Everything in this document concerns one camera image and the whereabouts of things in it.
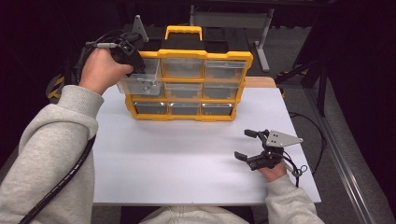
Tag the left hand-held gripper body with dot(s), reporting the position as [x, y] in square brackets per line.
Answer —
[124, 46]

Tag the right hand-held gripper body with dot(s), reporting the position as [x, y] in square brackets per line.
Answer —
[280, 139]

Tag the large clear plastic drawer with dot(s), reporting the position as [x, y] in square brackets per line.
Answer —
[130, 85]

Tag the silver hex nut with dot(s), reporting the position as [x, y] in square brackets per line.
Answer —
[146, 89]

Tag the person's right hand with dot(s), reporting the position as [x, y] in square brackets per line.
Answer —
[274, 172]

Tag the person's left hand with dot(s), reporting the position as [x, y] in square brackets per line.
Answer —
[99, 71]

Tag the set of small clear drawers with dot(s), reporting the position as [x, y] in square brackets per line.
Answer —
[182, 68]

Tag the yellow drawer organizer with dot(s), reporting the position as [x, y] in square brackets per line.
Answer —
[183, 53]

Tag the black tripod legs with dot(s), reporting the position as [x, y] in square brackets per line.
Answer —
[67, 70]
[322, 90]

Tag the person's torso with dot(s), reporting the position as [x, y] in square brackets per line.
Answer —
[193, 216]

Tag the yellow black hazard tape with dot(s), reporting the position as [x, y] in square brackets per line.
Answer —
[55, 88]

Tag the grey metal stand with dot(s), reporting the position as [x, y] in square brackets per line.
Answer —
[263, 46]

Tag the aluminium frame rail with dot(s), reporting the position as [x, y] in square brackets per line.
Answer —
[342, 161]

